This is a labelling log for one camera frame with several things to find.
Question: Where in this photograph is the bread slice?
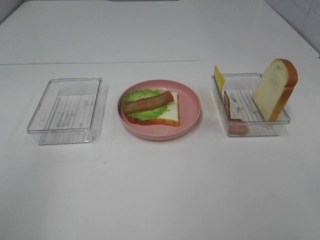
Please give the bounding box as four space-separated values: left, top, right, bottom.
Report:
252 59 298 122
124 92 180 127

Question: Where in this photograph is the clear plastic tray right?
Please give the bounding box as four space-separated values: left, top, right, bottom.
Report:
211 73 291 137

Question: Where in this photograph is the pink round plate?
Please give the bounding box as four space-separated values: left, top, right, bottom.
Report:
117 79 202 141

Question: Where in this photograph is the clear plastic tray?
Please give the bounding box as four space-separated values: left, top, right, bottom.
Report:
211 73 291 137
26 77 107 145

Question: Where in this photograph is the green lettuce leaf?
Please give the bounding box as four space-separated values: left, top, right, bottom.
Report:
121 88 169 121

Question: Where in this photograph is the clear plastic tray left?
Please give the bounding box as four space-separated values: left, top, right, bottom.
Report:
26 77 107 145

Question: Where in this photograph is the bacon strip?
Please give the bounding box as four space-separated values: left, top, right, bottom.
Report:
121 91 174 113
223 90 249 136

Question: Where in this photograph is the yellow cheese slice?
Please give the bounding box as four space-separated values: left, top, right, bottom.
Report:
214 65 226 93

